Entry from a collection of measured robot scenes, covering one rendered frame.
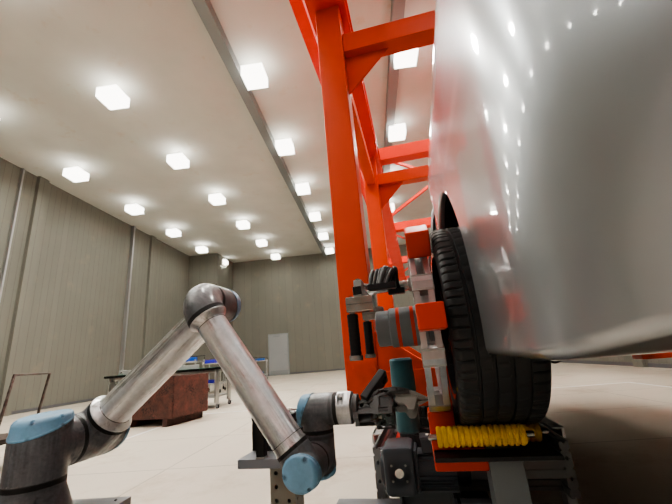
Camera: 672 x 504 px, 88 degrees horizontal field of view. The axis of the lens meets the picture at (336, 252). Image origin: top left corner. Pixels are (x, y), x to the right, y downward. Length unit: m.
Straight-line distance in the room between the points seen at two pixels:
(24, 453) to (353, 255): 1.39
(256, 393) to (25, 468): 0.67
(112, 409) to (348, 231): 1.25
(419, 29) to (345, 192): 1.14
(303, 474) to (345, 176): 1.48
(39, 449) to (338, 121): 1.91
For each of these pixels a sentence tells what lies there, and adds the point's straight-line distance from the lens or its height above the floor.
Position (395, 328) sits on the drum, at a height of 0.84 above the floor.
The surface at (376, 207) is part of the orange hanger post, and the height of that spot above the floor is 2.32.
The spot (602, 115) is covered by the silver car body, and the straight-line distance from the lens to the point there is 0.47.
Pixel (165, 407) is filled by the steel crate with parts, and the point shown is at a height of 0.26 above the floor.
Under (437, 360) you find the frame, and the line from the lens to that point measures 1.06.
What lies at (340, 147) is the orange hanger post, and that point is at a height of 1.91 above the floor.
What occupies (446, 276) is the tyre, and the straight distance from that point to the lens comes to 1.03.
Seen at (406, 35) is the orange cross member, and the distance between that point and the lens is 2.56.
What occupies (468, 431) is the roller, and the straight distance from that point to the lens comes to 1.21.
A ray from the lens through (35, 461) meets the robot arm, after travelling 1.39.
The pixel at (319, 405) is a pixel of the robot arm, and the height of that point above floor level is 0.64.
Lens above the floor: 0.77
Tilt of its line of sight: 16 degrees up
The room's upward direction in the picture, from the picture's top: 5 degrees counter-clockwise
